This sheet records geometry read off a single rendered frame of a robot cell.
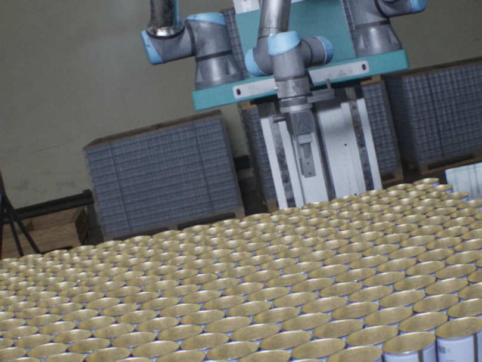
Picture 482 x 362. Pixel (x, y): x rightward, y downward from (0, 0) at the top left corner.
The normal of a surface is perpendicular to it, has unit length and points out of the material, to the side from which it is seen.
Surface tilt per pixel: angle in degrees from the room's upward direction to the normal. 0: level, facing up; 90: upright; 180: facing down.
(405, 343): 90
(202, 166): 88
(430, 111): 88
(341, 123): 90
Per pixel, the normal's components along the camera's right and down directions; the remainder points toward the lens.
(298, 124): 0.07, 0.11
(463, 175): -0.22, 0.18
